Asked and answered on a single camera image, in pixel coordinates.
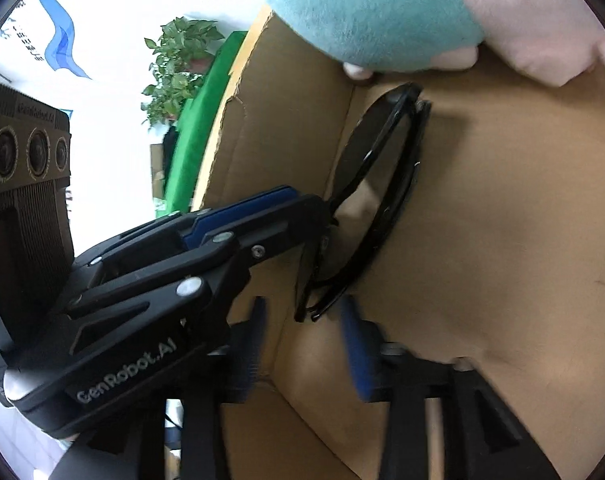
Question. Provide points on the brown cardboard box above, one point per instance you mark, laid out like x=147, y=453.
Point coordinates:
x=482, y=260

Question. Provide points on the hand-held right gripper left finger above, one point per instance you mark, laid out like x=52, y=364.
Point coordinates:
x=250, y=355

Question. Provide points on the teal and pink pig plush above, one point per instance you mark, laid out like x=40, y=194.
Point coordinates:
x=372, y=10

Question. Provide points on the black sunglasses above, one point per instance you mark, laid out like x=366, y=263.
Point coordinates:
x=377, y=130

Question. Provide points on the green potted plant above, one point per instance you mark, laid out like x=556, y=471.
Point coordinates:
x=182, y=60

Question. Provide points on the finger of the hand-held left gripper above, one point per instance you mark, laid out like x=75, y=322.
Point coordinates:
x=242, y=210
x=282, y=230

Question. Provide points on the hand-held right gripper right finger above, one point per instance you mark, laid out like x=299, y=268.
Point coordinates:
x=360, y=355

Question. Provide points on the blue wall decal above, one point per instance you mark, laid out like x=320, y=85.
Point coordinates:
x=62, y=45

